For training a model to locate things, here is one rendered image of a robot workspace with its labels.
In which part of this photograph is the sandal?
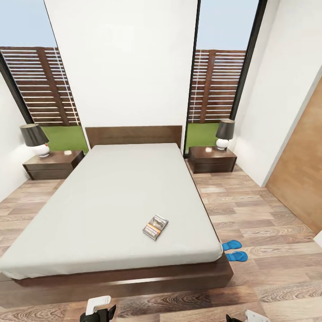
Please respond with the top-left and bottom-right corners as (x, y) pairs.
(222, 240), (242, 251)
(226, 251), (248, 262)

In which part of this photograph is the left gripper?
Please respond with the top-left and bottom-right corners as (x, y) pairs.
(80, 305), (116, 322)

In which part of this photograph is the hardback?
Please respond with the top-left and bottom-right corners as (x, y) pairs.
(143, 214), (169, 241)

